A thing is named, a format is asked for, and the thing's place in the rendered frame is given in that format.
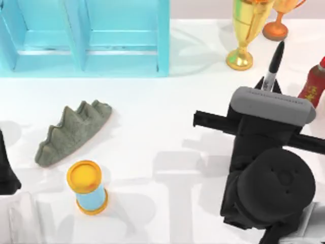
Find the black marker pen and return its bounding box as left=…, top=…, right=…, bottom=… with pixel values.
left=262, top=40, right=285, bottom=92

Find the light blue rack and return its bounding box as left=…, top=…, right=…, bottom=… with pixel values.
left=0, top=0, right=170, bottom=78

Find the orange trophy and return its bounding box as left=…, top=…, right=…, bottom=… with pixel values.
left=262, top=0, right=308, bottom=42

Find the blue can with yellow ends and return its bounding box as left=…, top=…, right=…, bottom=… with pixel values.
left=67, top=159, right=109, bottom=208

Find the gold trophy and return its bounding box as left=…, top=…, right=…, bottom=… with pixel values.
left=225, top=0, right=274, bottom=72

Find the red bottle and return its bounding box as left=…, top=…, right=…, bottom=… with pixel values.
left=297, top=56, right=325, bottom=109

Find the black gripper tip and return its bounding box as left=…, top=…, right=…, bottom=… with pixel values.
left=0, top=129, right=22, bottom=196

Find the pale grey rounded box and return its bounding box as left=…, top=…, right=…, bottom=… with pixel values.
left=229, top=86, right=316, bottom=126

